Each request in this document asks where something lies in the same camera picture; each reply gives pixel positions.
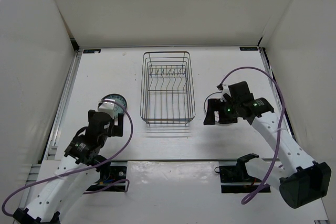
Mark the left aluminium frame rail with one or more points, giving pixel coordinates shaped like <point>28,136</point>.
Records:
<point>37,79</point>

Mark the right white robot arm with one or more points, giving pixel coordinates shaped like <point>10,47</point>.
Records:
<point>300,180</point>

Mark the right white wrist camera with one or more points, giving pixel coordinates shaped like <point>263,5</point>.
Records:
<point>225,93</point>

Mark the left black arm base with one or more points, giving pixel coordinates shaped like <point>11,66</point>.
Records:
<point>116,182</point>

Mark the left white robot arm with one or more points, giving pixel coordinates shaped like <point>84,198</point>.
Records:
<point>80,167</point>

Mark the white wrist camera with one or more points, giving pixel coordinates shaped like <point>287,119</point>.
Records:
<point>225,93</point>
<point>107,106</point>

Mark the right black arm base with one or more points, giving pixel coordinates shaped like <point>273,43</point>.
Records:
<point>233,179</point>

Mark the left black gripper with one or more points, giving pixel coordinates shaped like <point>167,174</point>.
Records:
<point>118,129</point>

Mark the wire dish rack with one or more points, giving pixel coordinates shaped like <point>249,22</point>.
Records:
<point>167,88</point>

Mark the teal patterned plate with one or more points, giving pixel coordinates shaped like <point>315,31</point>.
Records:
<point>119,99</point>

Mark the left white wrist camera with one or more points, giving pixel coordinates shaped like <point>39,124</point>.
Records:
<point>107,106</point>

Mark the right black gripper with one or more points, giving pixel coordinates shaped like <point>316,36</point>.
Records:
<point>216,105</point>

